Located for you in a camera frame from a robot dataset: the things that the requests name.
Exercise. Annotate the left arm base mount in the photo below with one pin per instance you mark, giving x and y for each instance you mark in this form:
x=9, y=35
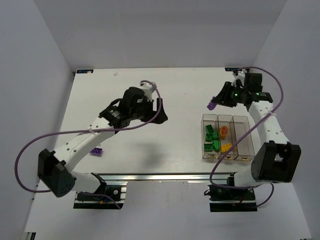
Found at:
x=111, y=197

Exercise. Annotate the clear container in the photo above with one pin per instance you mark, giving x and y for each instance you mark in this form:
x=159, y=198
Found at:
x=209, y=119
x=226, y=120
x=245, y=148

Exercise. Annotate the aluminium table rail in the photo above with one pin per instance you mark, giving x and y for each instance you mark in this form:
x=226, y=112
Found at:
x=155, y=177

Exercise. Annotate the blue table label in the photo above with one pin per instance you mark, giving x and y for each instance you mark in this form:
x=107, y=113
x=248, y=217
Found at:
x=84, y=71
x=230, y=69

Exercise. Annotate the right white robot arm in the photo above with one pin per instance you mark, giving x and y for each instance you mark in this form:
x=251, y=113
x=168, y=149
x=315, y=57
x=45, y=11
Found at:
x=277, y=158

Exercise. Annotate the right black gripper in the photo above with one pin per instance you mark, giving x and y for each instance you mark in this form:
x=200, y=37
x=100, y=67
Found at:
x=225, y=93

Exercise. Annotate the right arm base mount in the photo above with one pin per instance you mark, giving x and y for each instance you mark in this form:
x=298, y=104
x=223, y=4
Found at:
x=225, y=200

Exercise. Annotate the green lego brick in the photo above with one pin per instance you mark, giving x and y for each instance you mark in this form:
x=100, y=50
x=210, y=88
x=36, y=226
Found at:
x=208, y=137
x=209, y=129
x=208, y=147

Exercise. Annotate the left clear container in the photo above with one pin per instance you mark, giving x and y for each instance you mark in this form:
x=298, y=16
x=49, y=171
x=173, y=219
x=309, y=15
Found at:
x=209, y=119

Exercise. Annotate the middle clear container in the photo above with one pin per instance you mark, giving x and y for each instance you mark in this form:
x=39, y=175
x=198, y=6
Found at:
x=226, y=120

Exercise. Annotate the orange oval lego piece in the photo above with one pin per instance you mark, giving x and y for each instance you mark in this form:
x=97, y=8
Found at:
x=223, y=132

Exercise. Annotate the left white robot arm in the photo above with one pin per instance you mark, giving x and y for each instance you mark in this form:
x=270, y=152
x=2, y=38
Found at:
x=56, y=168

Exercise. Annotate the purple lego brick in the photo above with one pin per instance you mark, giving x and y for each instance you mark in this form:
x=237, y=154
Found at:
x=211, y=106
x=96, y=152

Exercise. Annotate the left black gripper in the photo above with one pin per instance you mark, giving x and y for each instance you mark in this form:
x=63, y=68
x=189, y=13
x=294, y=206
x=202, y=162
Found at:
x=155, y=110

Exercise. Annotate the right clear container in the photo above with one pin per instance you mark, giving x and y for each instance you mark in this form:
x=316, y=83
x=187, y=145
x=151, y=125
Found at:
x=245, y=148

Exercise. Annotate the yellow lego brick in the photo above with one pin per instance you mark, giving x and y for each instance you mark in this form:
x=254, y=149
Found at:
x=225, y=147

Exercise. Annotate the right blue table label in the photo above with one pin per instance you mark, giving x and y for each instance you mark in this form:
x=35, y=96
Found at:
x=230, y=69

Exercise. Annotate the left blue table label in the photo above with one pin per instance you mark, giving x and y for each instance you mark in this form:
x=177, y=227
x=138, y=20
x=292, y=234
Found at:
x=84, y=71

